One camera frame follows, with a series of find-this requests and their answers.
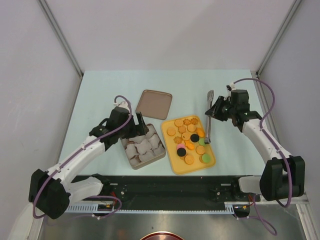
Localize pink sandwich cookie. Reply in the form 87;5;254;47
176;143;186;149

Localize metal tongs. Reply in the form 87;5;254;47
204;90;214;144

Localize rose gold tin lid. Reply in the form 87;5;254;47
135;89;173;120

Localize yellow plastic tray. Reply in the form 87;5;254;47
161;115;216;175

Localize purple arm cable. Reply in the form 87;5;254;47
226;77;294;236
32;95;133;220

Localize orange fish cookie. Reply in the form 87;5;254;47
196;127;206;138
184;141;195;151

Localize red round object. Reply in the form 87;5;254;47
140;231;184;240

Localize swirl butter cookie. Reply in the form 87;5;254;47
173;136;183;144
183;118;191;126
190;117;199;125

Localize tan sandwich cookie spotted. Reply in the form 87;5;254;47
181;132;191;141

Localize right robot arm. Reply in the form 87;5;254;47
205;89;305;201

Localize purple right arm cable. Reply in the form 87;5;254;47
226;77;294;236

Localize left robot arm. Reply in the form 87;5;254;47
28;106;149;220

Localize white paper cupcake liner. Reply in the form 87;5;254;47
130;135;146;144
138;151;155;163
135;139;152;155
153;145;166;156
148;134;161;150
125;144;139;160
129;156;141;167
145;125;157;139

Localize rose gold cookie tin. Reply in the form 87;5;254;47
121;123;166;170

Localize white cable duct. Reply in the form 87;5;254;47
65;199;251;214

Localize flower butter cookie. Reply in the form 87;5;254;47
178;125;187;134

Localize green macaron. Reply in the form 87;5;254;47
201;153;211;164
198;138;206;146

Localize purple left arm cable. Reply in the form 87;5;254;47
32;95;133;220

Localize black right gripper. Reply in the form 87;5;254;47
205;96;236;122

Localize black sandwich cookie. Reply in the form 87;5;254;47
176;147;187;158
190;133;200;143

